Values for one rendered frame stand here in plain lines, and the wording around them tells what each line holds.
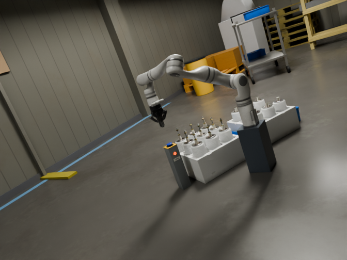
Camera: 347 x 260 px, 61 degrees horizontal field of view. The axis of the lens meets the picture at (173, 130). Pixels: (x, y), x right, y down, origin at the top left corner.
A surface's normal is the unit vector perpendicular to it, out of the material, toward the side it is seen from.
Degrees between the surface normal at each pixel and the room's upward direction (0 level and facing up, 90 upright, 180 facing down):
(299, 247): 0
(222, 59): 90
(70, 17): 90
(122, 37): 90
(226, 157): 90
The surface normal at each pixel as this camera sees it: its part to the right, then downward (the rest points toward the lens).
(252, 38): -0.53, 0.40
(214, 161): 0.44, 0.09
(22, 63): 0.79, -0.12
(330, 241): -0.33, -0.91
